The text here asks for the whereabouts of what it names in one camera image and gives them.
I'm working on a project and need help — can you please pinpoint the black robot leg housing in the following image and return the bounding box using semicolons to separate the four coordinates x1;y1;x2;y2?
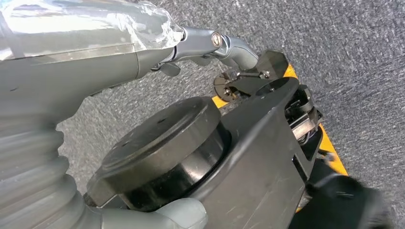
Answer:
87;50;324;229

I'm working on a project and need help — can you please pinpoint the yellow floor tape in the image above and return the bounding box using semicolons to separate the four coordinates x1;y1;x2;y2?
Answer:
211;63;349;213

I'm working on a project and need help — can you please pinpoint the black robot foot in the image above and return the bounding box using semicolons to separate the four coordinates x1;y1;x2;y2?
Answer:
288;175;393;229

